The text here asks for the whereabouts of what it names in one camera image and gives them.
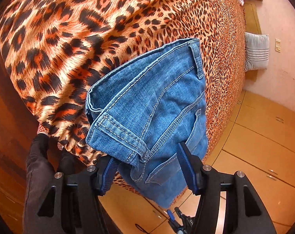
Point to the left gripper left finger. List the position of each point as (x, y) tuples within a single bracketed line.
[(96, 180)]

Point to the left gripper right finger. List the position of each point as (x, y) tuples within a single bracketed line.
[(202, 183)]

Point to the blue denim jeans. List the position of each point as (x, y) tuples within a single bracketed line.
[(140, 112)]

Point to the wooden wardrobe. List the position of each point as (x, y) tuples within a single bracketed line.
[(259, 140)]

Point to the red dotted slipper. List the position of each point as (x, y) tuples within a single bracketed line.
[(42, 130)]

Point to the grey striped cushion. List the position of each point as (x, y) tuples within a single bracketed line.
[(256, 51)]

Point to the leopard print bedspread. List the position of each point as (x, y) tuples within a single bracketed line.
[(55, 50)]

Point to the wall switch plate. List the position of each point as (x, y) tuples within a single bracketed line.
[(277, 45)]

